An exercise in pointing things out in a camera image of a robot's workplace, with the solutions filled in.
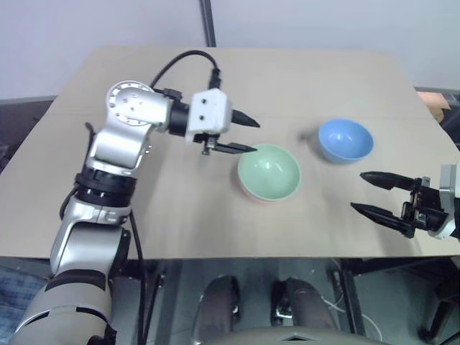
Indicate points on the dark rounded robot leg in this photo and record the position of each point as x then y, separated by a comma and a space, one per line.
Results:
215, 309
309, 305

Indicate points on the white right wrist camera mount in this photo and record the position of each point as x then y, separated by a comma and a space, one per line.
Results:
447, 179

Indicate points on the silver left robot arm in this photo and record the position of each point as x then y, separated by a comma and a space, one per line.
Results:
118, 143

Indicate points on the green bowl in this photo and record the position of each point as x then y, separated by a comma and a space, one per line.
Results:
269, 172

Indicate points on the pink bowl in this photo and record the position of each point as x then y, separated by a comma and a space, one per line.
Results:
257, 200

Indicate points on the brown cardboard box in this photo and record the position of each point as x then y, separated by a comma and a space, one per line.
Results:
436, 102

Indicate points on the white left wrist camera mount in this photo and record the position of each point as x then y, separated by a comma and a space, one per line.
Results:
210, 111

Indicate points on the black chair base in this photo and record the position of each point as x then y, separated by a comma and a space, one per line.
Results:
442, 309

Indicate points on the blue bowl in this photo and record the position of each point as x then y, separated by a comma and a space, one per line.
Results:
345, 138

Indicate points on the black table leg frame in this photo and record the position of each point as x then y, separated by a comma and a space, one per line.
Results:
352, 294

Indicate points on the black vertical pole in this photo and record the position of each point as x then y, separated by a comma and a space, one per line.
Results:
209, 21

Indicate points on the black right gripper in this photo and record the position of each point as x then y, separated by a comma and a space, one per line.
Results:
429, 208

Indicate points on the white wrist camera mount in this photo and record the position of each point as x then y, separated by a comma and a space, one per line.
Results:
210, 111
447, 179

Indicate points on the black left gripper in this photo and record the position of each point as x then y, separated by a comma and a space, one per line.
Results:
208, 142

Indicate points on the blue patterned cloth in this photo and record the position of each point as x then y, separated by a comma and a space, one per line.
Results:
19, 287

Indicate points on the grey side table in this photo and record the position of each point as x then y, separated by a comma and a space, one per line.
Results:
21, 122

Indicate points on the grey robot torso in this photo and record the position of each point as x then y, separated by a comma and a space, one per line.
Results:
298, 336

